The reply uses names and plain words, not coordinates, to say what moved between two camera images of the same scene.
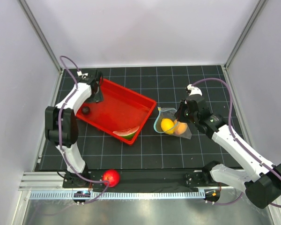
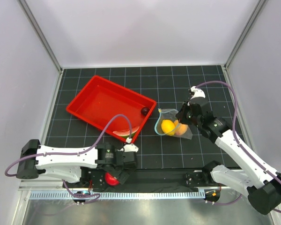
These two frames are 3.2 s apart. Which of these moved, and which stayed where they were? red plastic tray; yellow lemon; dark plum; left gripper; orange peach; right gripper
Moved: dark plum; left gripper
Stayed: yellow lemon; orange peach; red plastic tray; right gripper
